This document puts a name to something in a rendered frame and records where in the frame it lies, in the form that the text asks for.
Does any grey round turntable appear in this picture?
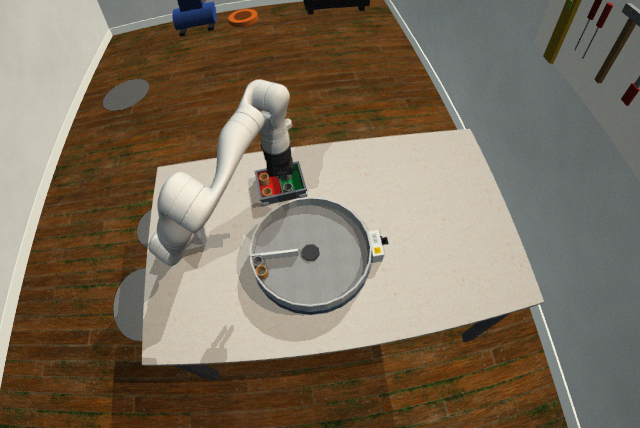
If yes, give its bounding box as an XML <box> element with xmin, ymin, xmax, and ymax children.
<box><xmin>250</xmin><ymin>197</ymin><xmax>388</xmax><ymax>315</ymax></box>

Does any grey crate with red and green compartments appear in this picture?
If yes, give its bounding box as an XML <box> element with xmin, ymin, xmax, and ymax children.
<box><xmin>255</xmin><ymin>161</ymin><xmax>307</xmax><ymax>207</ymax></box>

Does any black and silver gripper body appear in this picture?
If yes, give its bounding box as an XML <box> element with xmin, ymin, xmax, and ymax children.
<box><xmin>260</xmin><ymin>119</ymin><xmax>294</xmax><ymax>177</ymax></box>

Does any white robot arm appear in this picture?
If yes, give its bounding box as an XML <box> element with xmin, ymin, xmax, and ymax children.
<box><xmin>148</xmin><ymin>80</ymin><xmax>290</xmax><ymax>266</ymax></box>

